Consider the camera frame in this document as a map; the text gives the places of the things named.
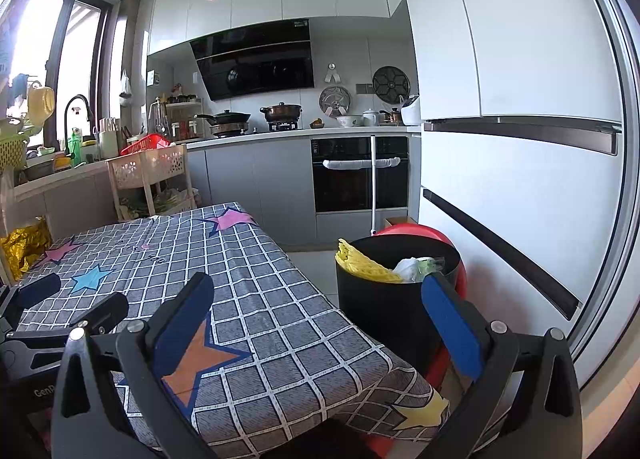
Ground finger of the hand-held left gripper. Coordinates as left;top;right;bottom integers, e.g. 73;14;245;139
10;291;130;345
11;272;62;326

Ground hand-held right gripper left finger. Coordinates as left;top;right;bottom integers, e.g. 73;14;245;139
52;271;218;459

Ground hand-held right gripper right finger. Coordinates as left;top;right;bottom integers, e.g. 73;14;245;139
421;273;585;459

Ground black round bin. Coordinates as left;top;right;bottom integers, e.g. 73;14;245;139
334;233;462;391

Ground gold foil bag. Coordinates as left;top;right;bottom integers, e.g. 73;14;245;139
0;216;54;283

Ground red plastic stool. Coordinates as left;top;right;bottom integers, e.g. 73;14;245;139
360;222;469;459

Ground steel basin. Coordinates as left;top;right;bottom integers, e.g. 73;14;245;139
24;158;57;181

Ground beige storage trolley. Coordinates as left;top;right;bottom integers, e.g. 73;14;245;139
106;144;196;221

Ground green plastic basket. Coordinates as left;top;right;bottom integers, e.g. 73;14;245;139
0;118;31;176

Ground white chopstick holder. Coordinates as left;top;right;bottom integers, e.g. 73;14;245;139
98;117;119;160

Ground grey kitchen base cabinets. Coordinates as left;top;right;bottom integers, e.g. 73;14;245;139
15;125;424;248

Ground red plastic basket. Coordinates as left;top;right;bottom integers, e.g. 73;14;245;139
119;134;171;156

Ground black built-in oven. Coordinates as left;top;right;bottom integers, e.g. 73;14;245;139
310;135;410;214

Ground yellow colander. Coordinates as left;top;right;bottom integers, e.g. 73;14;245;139
27;84;56;123

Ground black kitchen faucet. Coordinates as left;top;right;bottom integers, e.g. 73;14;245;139
63;94;95;141

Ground hanging utensil rack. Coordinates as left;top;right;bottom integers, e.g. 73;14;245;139
149;98;169;136

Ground hanging dark clothes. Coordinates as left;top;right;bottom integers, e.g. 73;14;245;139
7;72;29;106

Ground white spice rack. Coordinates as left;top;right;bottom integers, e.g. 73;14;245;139
164;94;204;140

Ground gas stove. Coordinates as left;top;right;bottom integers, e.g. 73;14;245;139
209;120;302;135

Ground black wok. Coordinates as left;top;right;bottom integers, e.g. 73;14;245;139
194;110;252;126

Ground white rice cooker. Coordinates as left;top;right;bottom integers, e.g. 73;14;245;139
399;94;422;126

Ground black-framed window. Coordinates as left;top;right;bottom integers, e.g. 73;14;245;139
9;0;109;151

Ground brown cooking pot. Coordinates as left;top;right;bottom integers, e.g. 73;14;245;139
259;102;304;123

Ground black round moulded pan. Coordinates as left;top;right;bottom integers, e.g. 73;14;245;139
371;65;411;103

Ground round silver steamer rack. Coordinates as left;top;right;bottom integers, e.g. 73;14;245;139
318;85;353;118

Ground white refrigerator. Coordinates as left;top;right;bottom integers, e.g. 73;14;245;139
390;0;632;376

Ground black range hood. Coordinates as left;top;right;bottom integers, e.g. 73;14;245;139
188;18;316;102

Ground white upper cabinets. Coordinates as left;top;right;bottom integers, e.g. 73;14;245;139
147;0;407;58

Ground white padded oven handle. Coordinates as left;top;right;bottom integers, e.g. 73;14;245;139
322;156;401;171

